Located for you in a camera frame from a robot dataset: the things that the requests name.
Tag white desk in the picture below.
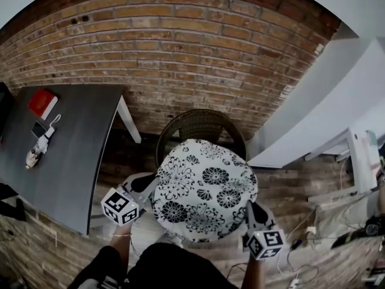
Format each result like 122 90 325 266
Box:
305 127 383 203

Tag brown wicker chair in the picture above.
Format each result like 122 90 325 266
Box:
155 109 249 170

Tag person's white patterned trousers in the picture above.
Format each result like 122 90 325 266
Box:
162 232 185 249

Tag white floral round cushion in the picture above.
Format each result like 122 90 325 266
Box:
151 138 260 243

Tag person's right forearm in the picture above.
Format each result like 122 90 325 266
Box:
242 257 267 289

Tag white folded umbrella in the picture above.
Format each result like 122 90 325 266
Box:
25 113 62 170

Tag person's black shirt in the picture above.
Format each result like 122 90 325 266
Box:
67 241 239 289

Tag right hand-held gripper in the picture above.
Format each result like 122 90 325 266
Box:
242 200 286 261

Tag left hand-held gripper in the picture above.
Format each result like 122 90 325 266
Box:
100 172 160 227

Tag person's left forearm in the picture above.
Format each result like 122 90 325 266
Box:
108 223 134 270

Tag dark grey table white legs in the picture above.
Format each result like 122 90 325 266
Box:
0 84 143 236

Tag red book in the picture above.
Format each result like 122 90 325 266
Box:
28 89 59 121

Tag smartphone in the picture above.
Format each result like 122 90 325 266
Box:
31 120 49 139

